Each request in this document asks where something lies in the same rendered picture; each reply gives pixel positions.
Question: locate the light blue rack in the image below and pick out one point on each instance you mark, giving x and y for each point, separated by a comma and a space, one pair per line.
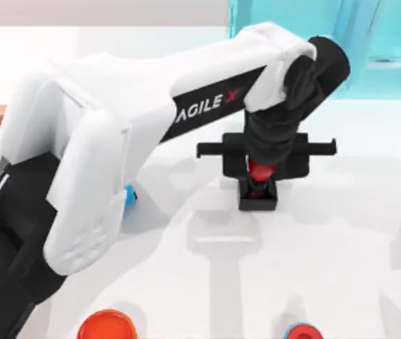
380, 42

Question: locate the small red object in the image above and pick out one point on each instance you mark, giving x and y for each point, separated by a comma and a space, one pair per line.
260, 172

